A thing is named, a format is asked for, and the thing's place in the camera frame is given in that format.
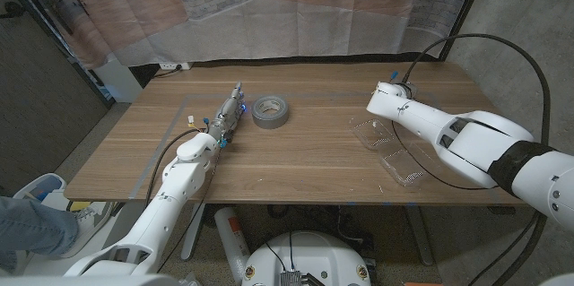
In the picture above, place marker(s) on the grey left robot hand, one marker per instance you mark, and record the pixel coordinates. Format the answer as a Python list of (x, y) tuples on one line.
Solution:
[(228, 113)]

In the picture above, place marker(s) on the perforated partition panel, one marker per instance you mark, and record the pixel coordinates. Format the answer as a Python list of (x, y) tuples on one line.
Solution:
[(40, 97)]

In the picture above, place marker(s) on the printed room backdrop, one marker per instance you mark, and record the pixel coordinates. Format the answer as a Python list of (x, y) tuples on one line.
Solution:
[(278, 21)]

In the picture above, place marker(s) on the white table leg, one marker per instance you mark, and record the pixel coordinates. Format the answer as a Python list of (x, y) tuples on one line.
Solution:
[(193, 232), (420, 236)]

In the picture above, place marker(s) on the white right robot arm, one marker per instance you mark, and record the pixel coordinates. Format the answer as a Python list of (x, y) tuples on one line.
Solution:
[(475, 138)]

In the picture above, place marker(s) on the person's leg in jeans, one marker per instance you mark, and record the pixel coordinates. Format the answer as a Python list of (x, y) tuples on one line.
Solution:
[(31, 227)]

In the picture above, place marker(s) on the grey duct tape roll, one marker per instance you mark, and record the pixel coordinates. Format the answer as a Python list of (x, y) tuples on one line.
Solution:
[(270, 118)]

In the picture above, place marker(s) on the white storage bin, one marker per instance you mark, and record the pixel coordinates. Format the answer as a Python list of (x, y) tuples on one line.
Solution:
[(42, 185)]

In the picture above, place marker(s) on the white power strip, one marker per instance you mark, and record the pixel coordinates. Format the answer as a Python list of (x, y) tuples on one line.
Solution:
[(172, 66)]

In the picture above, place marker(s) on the white sneaker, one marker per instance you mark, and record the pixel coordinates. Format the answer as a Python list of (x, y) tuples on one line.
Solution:
[(87, 219)]

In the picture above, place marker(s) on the white roll with orange label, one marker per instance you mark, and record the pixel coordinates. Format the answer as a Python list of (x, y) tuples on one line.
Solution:
[(232, 236)]

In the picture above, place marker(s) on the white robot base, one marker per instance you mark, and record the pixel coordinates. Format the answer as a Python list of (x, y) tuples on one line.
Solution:
[(309, 257)]

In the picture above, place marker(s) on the black backdrop stand pole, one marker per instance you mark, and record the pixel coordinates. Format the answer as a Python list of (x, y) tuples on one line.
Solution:
[(466, 8)]

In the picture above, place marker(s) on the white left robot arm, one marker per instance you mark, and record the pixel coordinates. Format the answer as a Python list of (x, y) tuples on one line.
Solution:
[(170, 201)]

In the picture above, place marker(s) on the clear plastic clamshell container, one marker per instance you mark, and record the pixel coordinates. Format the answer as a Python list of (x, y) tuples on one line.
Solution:
[(374, 136)]

